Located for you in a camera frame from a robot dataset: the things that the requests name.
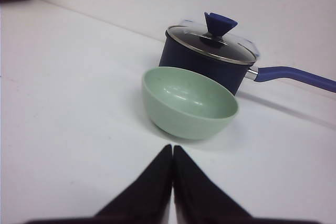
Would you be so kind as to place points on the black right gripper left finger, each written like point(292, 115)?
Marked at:
point(147, 199)

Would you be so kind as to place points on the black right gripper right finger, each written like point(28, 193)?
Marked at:
point(197, 198)

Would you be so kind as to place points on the light green bowl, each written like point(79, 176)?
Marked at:
point(187, 104)

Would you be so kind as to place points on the dark blue saucepan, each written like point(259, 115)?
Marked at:
point(231, 75)

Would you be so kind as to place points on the glass pot lid blue knob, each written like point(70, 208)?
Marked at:
point(216, 24)

